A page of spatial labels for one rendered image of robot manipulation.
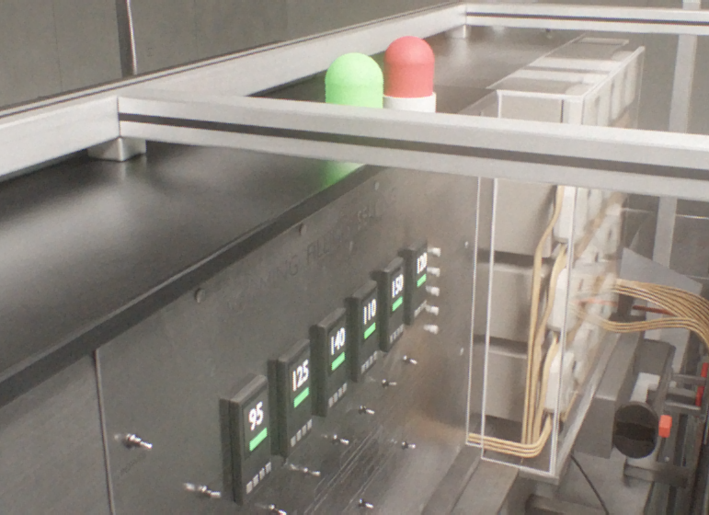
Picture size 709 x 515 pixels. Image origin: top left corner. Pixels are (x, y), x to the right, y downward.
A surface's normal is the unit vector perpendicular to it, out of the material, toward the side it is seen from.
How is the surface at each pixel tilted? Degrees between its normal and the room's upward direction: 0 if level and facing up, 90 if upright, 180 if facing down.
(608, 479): 0
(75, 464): 90
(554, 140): 90
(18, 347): 0
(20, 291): 0
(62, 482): 90
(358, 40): 90
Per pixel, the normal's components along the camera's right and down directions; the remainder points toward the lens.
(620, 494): 0.00, -0.94
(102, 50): 0.91, 0.14
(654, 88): -0.40, 0.31
